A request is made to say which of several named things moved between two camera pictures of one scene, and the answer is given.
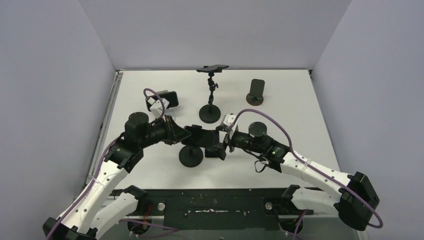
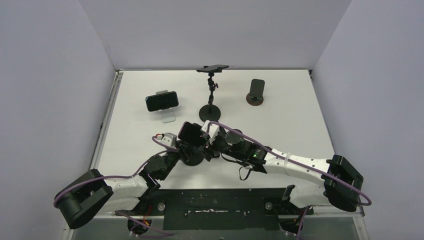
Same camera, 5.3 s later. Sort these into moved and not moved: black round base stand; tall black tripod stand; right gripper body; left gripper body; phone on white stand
Moved: left gripper body; right gripper body
Not moved: black round base stand; phone on white stand; tall black tripod stand
